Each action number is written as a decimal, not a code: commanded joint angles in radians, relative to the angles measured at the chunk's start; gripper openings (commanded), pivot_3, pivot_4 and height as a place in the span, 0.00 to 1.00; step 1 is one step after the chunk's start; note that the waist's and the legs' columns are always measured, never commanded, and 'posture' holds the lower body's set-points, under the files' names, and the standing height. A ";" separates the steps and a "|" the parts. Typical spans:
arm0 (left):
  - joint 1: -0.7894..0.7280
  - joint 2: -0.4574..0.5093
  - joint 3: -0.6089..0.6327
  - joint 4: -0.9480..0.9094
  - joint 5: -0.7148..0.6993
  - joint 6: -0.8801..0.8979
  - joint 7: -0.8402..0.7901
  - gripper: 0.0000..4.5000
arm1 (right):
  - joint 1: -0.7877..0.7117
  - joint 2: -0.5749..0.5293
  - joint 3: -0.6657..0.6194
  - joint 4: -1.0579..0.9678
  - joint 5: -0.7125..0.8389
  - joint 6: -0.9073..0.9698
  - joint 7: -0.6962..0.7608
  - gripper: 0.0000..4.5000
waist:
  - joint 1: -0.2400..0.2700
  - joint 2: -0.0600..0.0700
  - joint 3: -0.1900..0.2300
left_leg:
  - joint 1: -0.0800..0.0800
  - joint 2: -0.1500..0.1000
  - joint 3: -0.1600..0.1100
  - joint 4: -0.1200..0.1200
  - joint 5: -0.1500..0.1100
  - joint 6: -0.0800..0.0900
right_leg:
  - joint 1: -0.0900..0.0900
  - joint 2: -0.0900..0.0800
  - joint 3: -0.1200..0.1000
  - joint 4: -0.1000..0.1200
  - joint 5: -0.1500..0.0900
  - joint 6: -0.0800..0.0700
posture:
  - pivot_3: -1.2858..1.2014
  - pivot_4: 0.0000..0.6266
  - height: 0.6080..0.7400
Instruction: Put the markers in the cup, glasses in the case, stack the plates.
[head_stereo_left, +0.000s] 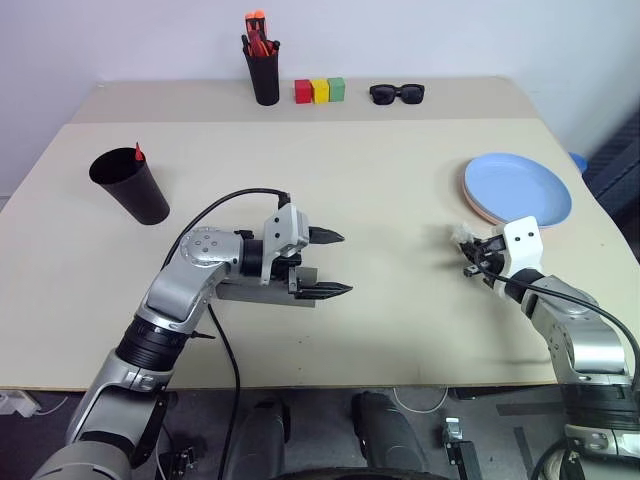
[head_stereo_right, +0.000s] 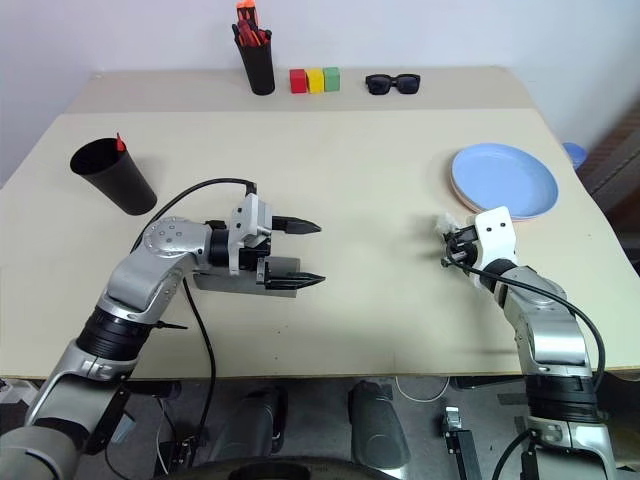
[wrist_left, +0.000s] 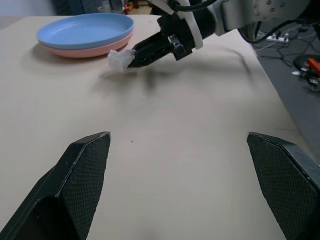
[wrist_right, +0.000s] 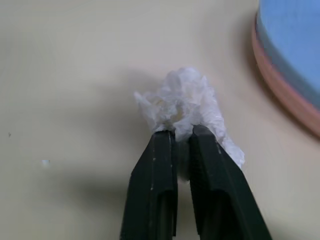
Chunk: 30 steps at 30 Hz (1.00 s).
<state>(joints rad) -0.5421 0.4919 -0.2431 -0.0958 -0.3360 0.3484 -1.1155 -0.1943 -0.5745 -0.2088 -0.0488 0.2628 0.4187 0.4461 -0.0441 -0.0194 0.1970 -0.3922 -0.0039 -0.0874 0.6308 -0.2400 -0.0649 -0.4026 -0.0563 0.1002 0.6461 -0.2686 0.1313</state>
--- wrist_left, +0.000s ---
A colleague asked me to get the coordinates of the pink plate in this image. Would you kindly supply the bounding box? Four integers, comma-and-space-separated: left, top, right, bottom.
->
41, 32, 135, 59

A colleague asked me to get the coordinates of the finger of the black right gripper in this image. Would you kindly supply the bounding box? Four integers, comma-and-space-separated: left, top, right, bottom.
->
133, 32, 173, 58
127, 47, 175, 70

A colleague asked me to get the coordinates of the white tissue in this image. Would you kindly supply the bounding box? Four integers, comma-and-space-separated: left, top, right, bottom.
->
107, 49, 137, 74

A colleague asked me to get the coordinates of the dark furniture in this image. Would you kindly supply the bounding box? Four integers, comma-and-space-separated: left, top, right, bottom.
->
53, 0, 151, 16

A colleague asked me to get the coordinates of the orange black floor device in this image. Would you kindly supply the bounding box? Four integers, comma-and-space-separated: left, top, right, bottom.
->
294, 54, 320, 87

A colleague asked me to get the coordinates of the white power strip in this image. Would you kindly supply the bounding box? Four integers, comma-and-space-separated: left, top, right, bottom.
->
265, 34, 290, 44

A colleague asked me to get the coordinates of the blue plate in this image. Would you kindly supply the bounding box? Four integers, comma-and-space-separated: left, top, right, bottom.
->
36, 13, 135, 50

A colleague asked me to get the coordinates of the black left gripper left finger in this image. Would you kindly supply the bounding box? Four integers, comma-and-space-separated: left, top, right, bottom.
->
0, 131, 112, 240

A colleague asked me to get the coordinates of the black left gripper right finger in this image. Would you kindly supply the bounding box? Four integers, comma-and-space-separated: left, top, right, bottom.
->
246, 131, 320, 240

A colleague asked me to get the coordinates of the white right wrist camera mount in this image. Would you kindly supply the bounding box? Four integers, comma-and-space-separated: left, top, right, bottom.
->
146, 0, 204, 50

